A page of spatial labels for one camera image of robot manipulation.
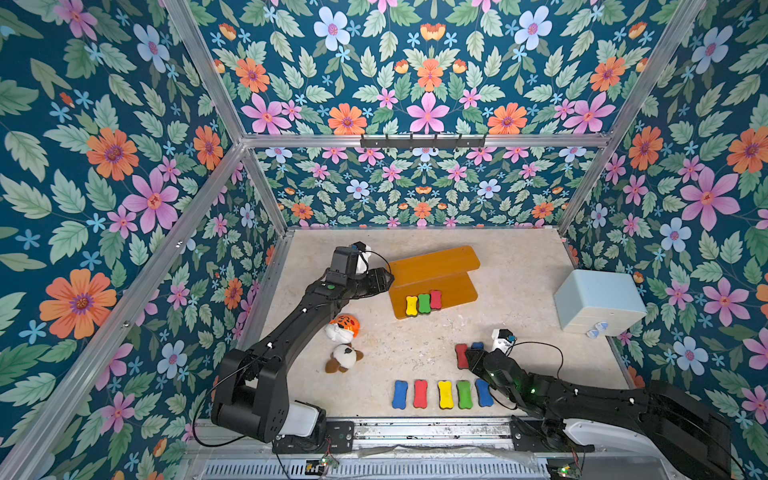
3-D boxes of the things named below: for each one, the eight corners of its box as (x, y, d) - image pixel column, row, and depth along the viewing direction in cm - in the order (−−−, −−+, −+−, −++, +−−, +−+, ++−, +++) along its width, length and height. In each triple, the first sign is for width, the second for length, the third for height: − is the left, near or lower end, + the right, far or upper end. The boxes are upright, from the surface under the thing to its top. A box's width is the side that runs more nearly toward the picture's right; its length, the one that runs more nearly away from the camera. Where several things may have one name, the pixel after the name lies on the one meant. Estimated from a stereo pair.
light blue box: (562, 339, 92) (586, 314, 80) (546, 294, 103) (565, 265, 91) (626, 339, 92) (661, 314, 80) (603, 294, 103) (630, 265, 91)
